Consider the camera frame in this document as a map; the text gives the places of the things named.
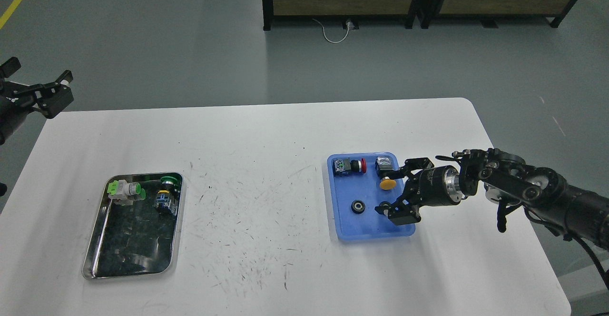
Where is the blue plastic tray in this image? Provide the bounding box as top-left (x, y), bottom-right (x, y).
top-left (326, 152), bottom-right (416, 241)

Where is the yellow push button switch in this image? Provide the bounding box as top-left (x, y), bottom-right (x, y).
top-left (375, 155), bottom-right (401, 190)

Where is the red push button switch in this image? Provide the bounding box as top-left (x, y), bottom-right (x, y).
top-left (332, 158), bottom-right (367, 177)

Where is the green push button switch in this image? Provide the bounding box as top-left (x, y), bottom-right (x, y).
top-left (106, 179), bottom-right (147, 206)

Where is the silver metal tray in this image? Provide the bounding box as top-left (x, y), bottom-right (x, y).
top-left (82, 171), bottom-right (186, 280)

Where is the white cable on floor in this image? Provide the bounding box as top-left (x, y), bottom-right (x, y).
top-left (313, 18), bottom-right (358, 44)

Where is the black gripper screen right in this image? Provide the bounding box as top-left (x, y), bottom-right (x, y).
top-left (374, 158), bottom-right (465, 226)

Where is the black gear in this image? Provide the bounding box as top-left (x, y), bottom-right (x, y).
top-left (351, 200), bottom-right (366, 215)

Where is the green mushroom button switch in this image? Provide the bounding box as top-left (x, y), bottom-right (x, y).
top-left (154, 176), bottom-right (180, 215)

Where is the black gripper screen left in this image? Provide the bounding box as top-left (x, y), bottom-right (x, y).
top-left (0, 57), bottom-right (74, 119)

